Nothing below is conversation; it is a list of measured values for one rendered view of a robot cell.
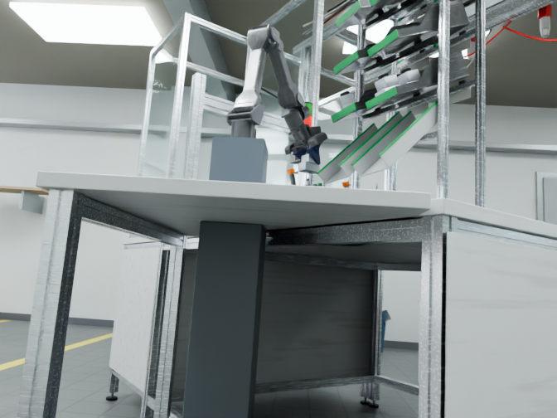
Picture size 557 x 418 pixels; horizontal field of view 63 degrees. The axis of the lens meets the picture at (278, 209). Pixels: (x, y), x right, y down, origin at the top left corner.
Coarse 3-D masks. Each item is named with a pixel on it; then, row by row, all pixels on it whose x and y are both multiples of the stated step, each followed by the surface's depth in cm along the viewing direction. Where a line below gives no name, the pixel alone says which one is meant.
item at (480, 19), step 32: (448, 0) 126; (480, 0) 136; (448, 32) 125; (480, 32) 135; (448, 64) 124; (480, 64) 133; (448, 96) 122; (480, 96) 132; (480, 128) 130; (480, 160) 129; (480, 192) 127
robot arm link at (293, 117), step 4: (284, 112) 156; (288, 112) 155; (292, 112) 157; (296, 112) 158; (300, 112) 162; (284, 116) 156; (288, 116) 157; (292, 116) 157; (296, 116) 158; (300, 116) 159; (288, 120) 158; (292, 120) 158; (296, 120) 158; (300, 120) 158; (288, 124) 159; (292, 124) 158; (296, 124) 158; (288, 128) 160
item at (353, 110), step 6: (366, 90) 150; (372, 90) 151; (366, 96) 149; (372, 96) 150; (360, 102) 132; (348, 108) 134; (354, 108) 132; (360, 108) 132; (366, 108) 134; (336, 114) 140; (342, 114) 138; (348, 114) 135; (354, 114) 140; (360, 114) 145; (336, 120) 141
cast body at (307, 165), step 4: (304, 156) 162; (308, 156) 160; (304, 160) 161; (308, 160) 160; (312, 160) 161; (300, 164) 161; (304, 164) 159; (308, 164) 159; (312, 164) 160; (316, 164) 161; (300, 168) 161; (304, 168) 159; (308, 168) 159; (312, 168) 160; (316, 168) 161; (304, 172) 162; (308, 172) 163; (312, 172) 161; (316, 172) 161
